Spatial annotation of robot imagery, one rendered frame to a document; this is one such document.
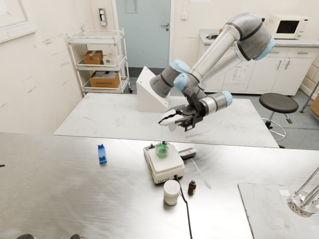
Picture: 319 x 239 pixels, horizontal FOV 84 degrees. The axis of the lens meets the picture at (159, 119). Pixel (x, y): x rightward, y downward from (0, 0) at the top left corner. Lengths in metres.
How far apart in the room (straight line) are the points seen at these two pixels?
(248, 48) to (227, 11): 2.55
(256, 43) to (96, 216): 0.98
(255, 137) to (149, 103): 0.63
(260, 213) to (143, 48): 3.21
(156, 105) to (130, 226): 0.68
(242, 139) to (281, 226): 0.43
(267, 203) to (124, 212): 0.53
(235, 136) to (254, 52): 0.43
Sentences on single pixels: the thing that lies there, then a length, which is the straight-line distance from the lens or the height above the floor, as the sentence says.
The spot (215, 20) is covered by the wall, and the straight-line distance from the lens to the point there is 3.49.
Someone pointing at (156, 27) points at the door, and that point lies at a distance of 3.45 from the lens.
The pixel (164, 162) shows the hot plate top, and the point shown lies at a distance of 0.73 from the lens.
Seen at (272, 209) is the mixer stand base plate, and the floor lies 0.91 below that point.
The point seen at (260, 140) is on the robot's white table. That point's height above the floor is 0.90.
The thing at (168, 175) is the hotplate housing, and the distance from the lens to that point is 0.74.
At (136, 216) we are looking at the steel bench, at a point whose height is 0.90.
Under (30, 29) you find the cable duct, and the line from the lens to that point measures 2.29.
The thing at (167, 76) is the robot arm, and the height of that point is 1.12.
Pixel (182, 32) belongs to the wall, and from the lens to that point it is 3.46.
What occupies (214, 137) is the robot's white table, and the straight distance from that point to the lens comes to 1.00.
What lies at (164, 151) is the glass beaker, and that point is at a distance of 0.70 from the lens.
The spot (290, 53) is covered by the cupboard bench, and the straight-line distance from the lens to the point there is 3.39.
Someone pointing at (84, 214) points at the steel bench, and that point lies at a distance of 0.77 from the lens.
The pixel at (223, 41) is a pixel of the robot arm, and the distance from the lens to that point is 0.89.
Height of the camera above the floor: 1.55
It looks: 37 degrees down
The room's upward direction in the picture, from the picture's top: straight up
